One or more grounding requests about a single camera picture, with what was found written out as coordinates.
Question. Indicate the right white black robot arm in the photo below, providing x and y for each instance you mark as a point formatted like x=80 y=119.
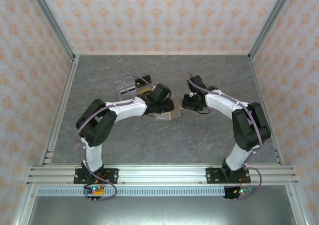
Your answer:
x=236 y=157

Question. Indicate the gold card with black stripe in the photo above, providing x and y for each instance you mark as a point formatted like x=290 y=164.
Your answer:
x=145 y=90

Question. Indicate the black card with gold lines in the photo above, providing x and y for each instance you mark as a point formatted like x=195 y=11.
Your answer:
x=144 y=79

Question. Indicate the silver card with black stripe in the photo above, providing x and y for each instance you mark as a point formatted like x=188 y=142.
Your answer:
x=127 y=91

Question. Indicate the clear acrylic card organizer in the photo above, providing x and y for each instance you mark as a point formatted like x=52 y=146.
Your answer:
x=123 y=84

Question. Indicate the grey metal panel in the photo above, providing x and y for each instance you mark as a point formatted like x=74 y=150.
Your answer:
x=162 y=212

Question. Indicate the aluminium front rail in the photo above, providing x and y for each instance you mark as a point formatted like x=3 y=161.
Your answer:
x=162 y=175

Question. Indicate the aluminium side rail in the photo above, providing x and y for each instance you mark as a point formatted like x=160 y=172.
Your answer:
x=61 y=110
x=256 y=80

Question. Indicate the aluminium corner post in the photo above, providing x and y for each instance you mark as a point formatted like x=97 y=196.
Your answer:
x=52 y=20
x=271 y=20

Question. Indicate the aluminium lower frame post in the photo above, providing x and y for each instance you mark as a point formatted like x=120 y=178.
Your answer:
x=297 y=205
x=26 y=206

